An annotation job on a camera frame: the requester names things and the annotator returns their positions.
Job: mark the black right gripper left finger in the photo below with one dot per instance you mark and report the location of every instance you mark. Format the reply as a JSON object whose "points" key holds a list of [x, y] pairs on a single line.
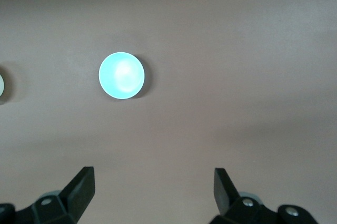
{"points": [[79, 195]]}

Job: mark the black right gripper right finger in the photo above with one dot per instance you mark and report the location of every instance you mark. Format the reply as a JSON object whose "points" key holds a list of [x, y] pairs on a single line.
{"points": [[223, 195]]}

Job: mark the light blue bowl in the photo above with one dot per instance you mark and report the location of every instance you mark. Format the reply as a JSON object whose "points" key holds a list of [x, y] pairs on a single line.
{"points": [[122, 76]]}

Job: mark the white bowl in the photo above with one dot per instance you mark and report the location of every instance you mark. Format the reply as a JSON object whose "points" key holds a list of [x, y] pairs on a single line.
{"points": [[1, 88]]}

